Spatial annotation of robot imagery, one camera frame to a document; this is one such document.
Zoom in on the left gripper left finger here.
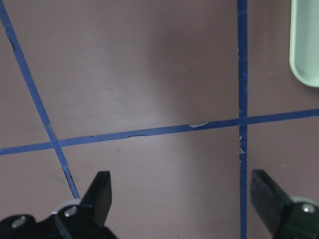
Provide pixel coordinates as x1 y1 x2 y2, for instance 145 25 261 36
55 171 116 239

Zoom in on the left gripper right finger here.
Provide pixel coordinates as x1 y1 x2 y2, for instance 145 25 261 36
250 169 319 239

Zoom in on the light green tray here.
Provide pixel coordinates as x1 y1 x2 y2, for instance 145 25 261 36
289 0 319 88

